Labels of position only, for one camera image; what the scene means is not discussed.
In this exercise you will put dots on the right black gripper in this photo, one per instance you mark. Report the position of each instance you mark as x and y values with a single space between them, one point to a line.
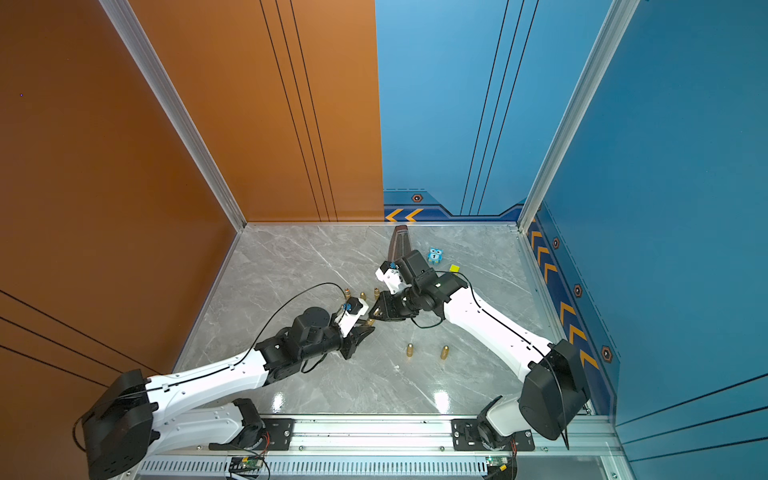
388 310

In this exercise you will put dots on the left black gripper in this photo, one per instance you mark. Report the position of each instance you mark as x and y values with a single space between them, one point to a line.
354 338

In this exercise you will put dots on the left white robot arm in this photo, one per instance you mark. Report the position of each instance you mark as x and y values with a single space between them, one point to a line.
138 416

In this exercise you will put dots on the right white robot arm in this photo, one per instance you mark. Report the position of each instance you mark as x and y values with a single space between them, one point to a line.
554 384

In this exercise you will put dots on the dark red metronome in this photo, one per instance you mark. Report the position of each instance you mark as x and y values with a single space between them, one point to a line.
400 244

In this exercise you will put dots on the blue owl toy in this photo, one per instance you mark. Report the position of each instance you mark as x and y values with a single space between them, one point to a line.
435 256

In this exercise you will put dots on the left green circuit board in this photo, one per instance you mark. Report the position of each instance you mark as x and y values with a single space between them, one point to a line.
246 466

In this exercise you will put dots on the green circuit board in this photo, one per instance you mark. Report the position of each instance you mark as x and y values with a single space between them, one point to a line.
246 466
501 468

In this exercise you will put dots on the right green circuit board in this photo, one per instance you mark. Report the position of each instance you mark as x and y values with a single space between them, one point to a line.
501 468

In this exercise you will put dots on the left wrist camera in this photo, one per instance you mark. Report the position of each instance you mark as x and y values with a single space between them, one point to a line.
352 310

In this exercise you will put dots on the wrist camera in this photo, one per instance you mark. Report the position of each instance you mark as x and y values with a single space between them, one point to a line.
391 274
352 310

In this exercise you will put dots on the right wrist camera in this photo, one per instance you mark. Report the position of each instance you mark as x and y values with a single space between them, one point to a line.
391 274

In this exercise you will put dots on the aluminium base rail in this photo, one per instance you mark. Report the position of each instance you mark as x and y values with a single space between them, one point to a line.
400 447

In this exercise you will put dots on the left black mount plate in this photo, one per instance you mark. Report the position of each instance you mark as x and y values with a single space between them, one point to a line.
279 431

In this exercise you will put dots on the black mount plate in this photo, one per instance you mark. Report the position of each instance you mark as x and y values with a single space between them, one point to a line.
467 435
279 431

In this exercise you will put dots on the right black mount plate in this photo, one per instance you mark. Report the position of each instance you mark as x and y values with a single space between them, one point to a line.
467 435

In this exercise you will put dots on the left aluminium corner post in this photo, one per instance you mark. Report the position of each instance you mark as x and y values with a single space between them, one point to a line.
129 29

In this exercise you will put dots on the aluminium corner post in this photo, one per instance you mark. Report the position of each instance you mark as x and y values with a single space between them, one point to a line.
616 22
129 29

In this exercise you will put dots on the right aluminium corner post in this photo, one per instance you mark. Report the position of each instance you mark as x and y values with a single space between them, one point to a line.
616 22

